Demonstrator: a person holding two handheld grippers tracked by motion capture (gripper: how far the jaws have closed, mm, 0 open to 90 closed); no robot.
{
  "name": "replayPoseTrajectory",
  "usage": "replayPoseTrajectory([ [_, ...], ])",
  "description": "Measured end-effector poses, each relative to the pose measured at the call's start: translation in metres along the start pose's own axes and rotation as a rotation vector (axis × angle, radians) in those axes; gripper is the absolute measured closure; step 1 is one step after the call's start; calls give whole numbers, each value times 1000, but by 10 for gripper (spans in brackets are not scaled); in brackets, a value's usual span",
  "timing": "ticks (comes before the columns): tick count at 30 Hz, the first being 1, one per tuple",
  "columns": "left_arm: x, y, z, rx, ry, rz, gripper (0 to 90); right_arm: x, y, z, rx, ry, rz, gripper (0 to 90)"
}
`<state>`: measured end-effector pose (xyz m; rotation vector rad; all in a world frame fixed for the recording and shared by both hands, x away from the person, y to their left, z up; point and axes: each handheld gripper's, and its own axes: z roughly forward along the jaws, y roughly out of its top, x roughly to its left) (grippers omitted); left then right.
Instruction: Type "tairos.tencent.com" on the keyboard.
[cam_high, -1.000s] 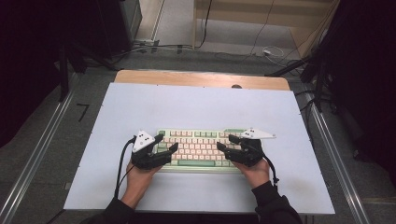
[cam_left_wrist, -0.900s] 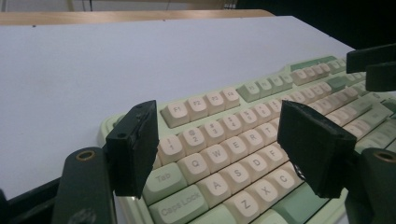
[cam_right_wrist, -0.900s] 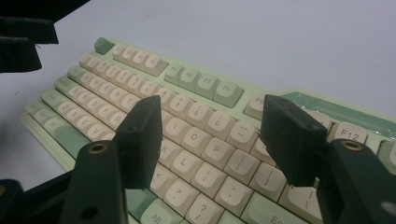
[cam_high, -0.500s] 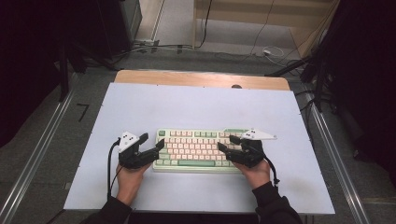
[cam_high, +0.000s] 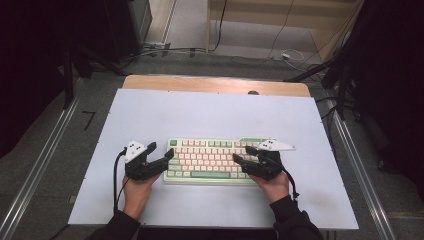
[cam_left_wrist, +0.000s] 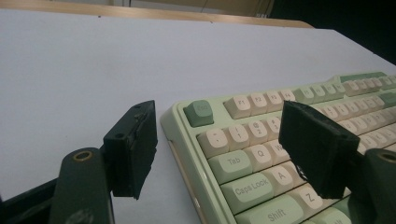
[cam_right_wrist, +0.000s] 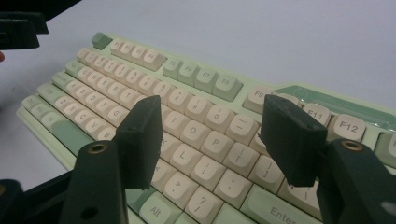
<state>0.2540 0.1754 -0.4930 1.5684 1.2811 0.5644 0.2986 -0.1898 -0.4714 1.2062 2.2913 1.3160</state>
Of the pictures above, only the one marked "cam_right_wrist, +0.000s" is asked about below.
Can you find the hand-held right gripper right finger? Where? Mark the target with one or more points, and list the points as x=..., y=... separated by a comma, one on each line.
x=292, y=140

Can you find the green and pink mechanical keyboard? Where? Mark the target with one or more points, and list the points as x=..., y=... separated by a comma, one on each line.
x=214, y=146

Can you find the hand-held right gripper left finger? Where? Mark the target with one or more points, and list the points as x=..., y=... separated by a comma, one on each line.
x=96, y=183

